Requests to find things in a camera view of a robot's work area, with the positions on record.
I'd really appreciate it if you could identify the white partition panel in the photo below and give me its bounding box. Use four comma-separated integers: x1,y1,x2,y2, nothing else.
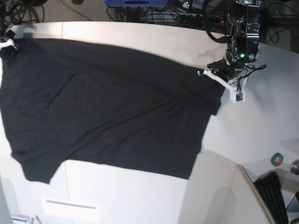
178,151,275,224

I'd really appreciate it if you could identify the black t-shirt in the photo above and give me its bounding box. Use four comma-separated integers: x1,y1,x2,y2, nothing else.
0,38,224,183

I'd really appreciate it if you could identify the green tape roll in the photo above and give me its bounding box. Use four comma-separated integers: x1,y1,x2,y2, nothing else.
271,153,284,167

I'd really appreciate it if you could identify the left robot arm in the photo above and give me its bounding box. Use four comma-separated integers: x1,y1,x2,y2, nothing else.
201,0,267,81

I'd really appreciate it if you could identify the metal knob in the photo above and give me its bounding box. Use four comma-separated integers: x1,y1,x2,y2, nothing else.
290,160,299,175

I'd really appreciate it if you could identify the black keyboard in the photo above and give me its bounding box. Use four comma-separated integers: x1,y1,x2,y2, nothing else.
254,172,289,224

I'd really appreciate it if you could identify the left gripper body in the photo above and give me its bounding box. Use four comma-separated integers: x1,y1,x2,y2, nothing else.
207,59,245,82

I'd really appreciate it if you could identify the pencil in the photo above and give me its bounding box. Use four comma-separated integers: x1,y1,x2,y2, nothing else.
36,216,42,224

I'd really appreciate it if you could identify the black power strip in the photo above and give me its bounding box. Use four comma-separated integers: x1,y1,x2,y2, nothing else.
175,14,224,26

